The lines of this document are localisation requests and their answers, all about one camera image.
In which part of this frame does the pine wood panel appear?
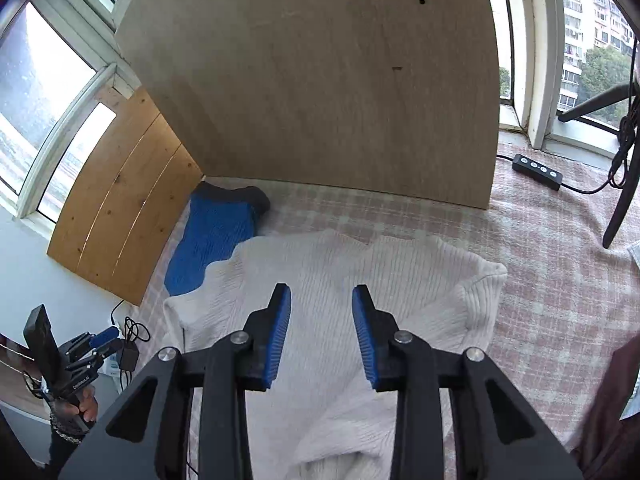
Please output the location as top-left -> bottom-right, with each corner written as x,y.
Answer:
47,89 -> 203,306

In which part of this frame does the pink plaid blanket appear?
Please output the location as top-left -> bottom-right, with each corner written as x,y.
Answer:
134,142 -> 640,480

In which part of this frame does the black inline cable remote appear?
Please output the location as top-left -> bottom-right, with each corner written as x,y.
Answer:
512,154 -> 563,191

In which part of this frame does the black power adapter with cable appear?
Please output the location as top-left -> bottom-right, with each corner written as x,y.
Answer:
101,300 -> 151,392

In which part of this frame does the brown garment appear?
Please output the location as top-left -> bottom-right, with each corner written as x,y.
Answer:
570,335 -> 639,479

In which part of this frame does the person left hand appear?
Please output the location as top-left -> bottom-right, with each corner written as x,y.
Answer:
52,386 -> 99,422

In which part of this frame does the white shirt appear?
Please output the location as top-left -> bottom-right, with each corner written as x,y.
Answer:
618,238 -> 640,424

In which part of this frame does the light wooden board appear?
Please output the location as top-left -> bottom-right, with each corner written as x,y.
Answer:
116,0 -> 499,208

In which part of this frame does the black camera box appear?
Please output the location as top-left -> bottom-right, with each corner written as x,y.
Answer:
23,304 -> 62,386

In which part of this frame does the blue striped knit garment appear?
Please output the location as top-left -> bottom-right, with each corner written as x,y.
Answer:
164,181 -> 270,296

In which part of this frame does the cream knit cardigan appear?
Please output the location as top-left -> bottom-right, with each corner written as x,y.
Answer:
164,230 -> 508,479

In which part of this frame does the black tripod stand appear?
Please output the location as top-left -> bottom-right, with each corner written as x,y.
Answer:
558,39 -> 639,249

